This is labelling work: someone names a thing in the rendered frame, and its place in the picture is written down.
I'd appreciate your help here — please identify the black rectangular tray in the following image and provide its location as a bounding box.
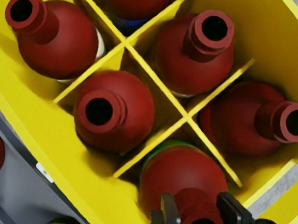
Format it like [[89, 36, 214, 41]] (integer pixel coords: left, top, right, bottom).
[[0, 118, 90, 224]]

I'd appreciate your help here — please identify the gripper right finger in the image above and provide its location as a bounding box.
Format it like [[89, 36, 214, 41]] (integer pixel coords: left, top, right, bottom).
[[216, 191, 277, 224]]

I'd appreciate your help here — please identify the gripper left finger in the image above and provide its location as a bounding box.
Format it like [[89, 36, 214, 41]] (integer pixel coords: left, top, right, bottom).
[[150, 193, 180, 224]]

